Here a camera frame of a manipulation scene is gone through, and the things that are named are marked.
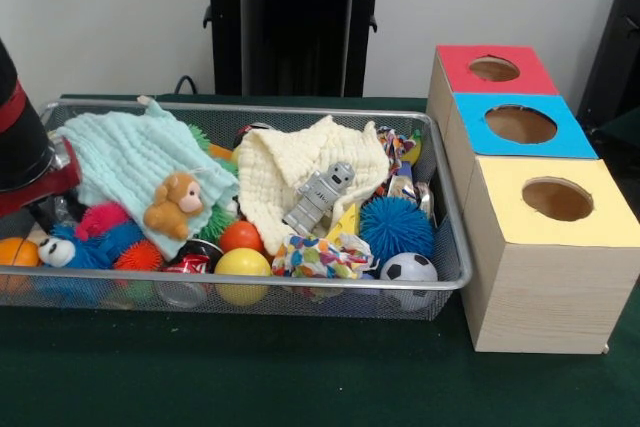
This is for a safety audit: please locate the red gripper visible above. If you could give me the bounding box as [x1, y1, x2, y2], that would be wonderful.
[0, 139, 84, 222]

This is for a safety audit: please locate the mint green cloth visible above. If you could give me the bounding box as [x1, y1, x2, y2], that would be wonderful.
[55, 96, 240, 258]

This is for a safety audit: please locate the orange plush bear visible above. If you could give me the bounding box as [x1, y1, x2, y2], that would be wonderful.
[143, 171, 205, 242]

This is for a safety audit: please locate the silver mesh bin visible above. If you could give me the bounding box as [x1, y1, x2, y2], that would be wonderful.
[0, 96, 474, 322]

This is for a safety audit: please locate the wooden box with three holes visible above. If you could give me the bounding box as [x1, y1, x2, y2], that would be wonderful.
[426, 44, 640, 354]

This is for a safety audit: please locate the small orange basketball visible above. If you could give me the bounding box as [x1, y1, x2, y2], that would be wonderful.
[0, 237, 41, 293]

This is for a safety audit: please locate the blue spiky toy with eyes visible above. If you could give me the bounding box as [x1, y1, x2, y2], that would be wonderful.
[37, 220, 146, 271]

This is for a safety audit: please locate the orange ball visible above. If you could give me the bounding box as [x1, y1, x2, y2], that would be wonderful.
[218, 220, 265, 254]

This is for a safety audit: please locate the yellow ball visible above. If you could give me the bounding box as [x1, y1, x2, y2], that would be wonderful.
[214, 247, 274, 307]

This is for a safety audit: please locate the cream cloth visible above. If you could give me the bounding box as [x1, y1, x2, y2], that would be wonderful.
[234, 114, 391, 257]

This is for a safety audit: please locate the dark green tablecloth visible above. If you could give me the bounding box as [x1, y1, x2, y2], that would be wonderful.
[0, 93, 640, 427]

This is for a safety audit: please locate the grey robot toy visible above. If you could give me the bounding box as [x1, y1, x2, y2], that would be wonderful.
[282, 160, 356, 237]

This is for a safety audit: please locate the blue spiky ball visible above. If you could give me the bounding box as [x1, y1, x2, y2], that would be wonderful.
[358, 195, 436, 263]

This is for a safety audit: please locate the small soccer ball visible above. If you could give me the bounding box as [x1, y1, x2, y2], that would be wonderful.
[379, 251, 440, 311]

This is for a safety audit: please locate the black chair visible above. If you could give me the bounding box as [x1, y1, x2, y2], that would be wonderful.
[574, 0, 640, 123]

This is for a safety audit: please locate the black looped cable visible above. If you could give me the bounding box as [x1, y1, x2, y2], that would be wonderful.
[172, 75, 202, 96]

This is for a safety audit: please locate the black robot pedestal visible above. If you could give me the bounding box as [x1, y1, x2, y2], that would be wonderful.
[192, 0, 404, 98]

